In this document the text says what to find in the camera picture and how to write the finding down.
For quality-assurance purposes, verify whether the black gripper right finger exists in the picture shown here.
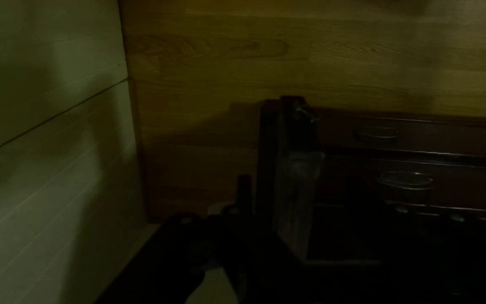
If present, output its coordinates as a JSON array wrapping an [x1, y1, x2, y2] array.
[[341, 173, 393, 259]]

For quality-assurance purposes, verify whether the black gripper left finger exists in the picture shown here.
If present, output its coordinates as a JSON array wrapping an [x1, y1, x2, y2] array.
[[235, 172, 258, 249]]

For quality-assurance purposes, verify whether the dark wooden dresser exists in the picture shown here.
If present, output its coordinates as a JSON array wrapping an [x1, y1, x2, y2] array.
[[253, 92, 486, 304]]

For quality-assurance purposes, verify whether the brass ring drawer handle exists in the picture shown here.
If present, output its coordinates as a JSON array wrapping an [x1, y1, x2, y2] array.
[[376, 167, 437, 194]]

